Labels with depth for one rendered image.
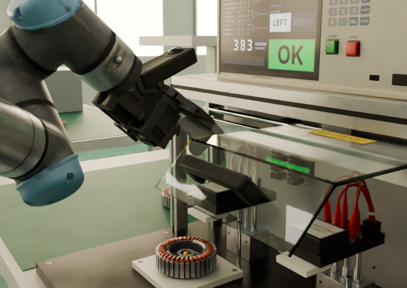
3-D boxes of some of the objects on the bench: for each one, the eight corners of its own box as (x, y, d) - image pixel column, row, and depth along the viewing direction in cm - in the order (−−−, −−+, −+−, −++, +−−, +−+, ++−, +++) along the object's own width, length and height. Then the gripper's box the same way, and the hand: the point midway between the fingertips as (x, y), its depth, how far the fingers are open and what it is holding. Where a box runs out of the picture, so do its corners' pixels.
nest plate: (172, 302, 78) (172, 295, 78) (131, 267, 90) (131, 261, 90) (243, 276, 86) (243, 270, 86) (197, 247, 98) (197, 242, 98)
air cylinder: (249, 262, 92) (249, 236, 91) (225, 248, 98) (226, 223, 97) (268, 256, 94) (269, 230, 93) (244, 242, 101) (245, 218, 99)
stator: (175, 287, 80) (175, 267, 79) (145, 262, 89) (144, 243, 88) (228, 269, 86) (229, 250, 86) (194, 247, 95) (194, 230, 95)
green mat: (22, 271, 93) (22, 270, 93) (-30, 190, 142) (-30, 190, 142) (341, 187, 145) (341, 187, 145) (221, 150, 194) (221, 149, 194)
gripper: (64, 96, 69) (151, 163, 83) (135, 110, 57) (223, 186, 71) (95, 49, 72) (175, 122, 85) (170, 53, 60) (249, 138, 73)
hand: (203, 135), depth 78 cm, fingers open, 11 cm apart
